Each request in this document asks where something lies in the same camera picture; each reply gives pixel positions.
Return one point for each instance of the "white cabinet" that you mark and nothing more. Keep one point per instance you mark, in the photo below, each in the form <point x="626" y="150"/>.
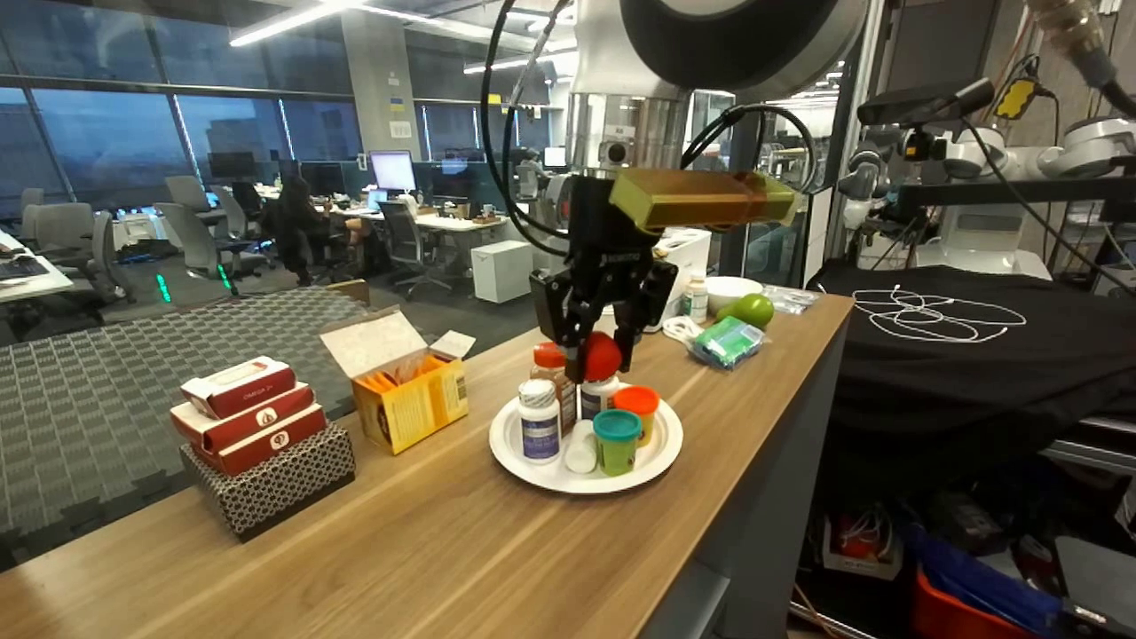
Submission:
<point x="500" y="271"/>

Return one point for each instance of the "white pill bottle blue label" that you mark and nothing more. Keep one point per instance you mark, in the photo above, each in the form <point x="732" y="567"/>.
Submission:
<point x="536" y="425"/>

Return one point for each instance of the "spice jar orange lid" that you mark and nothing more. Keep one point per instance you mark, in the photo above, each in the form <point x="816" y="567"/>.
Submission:
<point x="549" y="355"/>

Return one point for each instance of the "brown yellow wrist camera box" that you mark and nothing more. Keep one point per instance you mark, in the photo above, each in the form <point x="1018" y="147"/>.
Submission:
<point x="698" y="201"/>

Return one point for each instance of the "red white flat box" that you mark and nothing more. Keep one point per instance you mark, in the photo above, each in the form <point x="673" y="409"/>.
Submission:
<point x="270" y="441"/>
<point x="252" y="418"/>
<point x="235" y="385"/>

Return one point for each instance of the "green apple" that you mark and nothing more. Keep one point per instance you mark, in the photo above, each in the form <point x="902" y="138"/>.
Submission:
<point x="755" y="309"/>

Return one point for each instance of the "yellow tub orange lid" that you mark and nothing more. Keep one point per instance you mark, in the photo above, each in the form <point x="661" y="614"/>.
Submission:
<point x="640" y="409"/>

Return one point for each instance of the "white plastic appliance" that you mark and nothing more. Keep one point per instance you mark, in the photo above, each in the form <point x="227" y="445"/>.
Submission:
<point x="689" y="261"/>

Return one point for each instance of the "yellow hanging controller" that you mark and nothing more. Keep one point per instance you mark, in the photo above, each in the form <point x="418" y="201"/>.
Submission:
<point x="1018" y="97"/>

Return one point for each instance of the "red bin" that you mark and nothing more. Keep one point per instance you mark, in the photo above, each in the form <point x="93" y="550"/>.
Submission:
<point x="960" y="607"/>

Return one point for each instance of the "yellow open cardboard box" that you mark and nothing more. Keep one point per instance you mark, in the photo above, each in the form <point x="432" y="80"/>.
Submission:
<point x="409" y="409"/>

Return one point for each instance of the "white pill bottle pale label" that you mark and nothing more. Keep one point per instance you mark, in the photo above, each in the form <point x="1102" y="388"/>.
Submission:
<point x="593" y="395"/>

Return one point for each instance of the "seated person dark clothing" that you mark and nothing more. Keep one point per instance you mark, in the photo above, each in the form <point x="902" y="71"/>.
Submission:
<point x="295" y="218"/>

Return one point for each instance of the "clear plastic bag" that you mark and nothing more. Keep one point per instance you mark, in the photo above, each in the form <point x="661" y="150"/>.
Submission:
<point x="788" y="298"/>

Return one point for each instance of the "tan bottle white lid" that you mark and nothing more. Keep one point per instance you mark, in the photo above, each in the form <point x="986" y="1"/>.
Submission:
<point x="698" y="302"/>

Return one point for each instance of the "white office desk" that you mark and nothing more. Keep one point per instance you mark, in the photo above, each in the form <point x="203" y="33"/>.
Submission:
<point x="21" y="279"/>

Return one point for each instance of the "blue bin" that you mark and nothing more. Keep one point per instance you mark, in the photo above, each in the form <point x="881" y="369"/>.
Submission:
<point x="981" y="580"/>

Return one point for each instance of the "white paper plate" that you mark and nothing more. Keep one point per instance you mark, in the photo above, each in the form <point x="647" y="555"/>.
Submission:
<point x="521" y="466"/>

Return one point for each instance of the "white crate red items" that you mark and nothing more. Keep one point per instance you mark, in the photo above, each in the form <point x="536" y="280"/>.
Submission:
<point x="865" y="549"/>

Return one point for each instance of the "lit computer monitor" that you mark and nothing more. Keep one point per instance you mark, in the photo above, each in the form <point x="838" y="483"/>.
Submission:
<point x="393" y="170"/>

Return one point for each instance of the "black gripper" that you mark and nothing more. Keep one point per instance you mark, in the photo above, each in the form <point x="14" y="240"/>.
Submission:
<point x="606" y="261"/>

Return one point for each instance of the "green packet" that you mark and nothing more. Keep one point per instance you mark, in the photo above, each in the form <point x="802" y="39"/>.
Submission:
<point x="729" y="342"/>

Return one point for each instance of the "black cloth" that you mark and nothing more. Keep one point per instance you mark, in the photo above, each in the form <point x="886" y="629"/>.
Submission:
<point x="981" y="377"/>

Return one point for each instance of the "dough tub teal lid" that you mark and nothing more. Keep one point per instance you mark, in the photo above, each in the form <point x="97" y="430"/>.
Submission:
<point x="615" y="450"/>

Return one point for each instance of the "grey patterned box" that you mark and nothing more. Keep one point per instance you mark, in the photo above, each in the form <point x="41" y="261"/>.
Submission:
<point x="279" y="483"/>

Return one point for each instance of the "grey office chair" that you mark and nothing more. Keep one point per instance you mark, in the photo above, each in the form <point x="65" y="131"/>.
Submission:
<point x="198" y="232"/>
<point x="72" y="243"/>

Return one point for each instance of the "white bowl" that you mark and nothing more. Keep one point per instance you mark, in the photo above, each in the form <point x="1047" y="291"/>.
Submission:
<point x="726" y="289"/>

